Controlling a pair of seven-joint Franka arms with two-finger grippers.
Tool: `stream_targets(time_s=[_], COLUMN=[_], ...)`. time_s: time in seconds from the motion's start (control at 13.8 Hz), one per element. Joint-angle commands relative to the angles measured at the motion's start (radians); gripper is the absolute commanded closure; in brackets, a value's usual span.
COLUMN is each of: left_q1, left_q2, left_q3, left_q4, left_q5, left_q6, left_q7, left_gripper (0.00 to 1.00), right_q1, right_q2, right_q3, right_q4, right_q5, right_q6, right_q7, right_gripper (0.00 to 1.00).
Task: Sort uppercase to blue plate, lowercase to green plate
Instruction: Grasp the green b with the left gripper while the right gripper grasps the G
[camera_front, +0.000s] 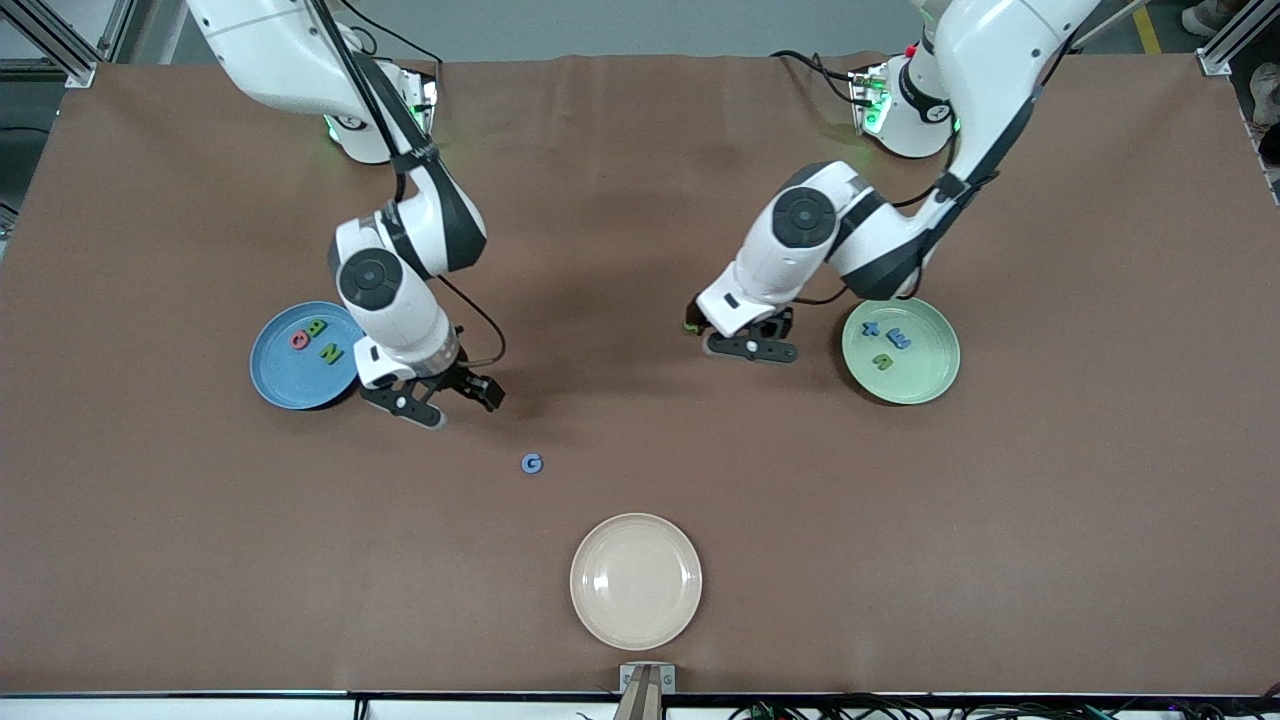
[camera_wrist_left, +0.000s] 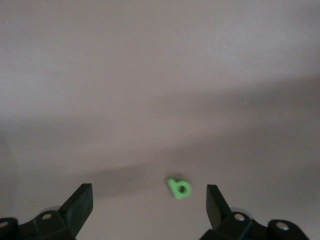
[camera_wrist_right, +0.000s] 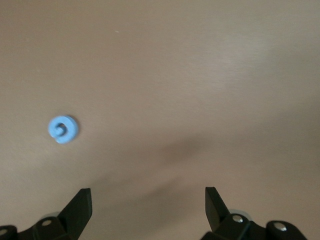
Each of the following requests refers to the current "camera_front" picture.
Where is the green plate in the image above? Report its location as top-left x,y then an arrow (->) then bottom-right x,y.
841,293 -> 961,406

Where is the blue plate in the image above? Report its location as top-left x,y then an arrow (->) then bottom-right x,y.
249,301 -> 367,411

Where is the beige plate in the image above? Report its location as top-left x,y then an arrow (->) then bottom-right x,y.
569,513 -> 703,652

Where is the light sneaker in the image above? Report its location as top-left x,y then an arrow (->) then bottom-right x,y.
1183,0 -> 1249,37
1250,62 -> 1280,166

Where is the black left arm base cable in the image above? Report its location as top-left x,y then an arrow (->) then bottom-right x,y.
770,50 -> 863,106

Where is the black arm base cable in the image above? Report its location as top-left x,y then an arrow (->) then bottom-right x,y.
345,0 -> 443,91
770,50 -> 863,106

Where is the grey mounting bracket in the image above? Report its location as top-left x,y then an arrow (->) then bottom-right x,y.
619,663 -> 677,695

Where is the black right arm base cable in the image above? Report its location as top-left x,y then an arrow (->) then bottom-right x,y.
345,0 -> 443,91

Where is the brown angled post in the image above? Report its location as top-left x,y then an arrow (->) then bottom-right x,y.
612,665 -> 664,720

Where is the black cable bundle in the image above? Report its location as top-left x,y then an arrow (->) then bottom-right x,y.
728,695 -> 1280,720

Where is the aluminium frame profile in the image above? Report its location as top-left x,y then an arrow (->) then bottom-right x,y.
98,0 -> 137,59
0,0 -> 101,89
1197,0 -> 1280,77

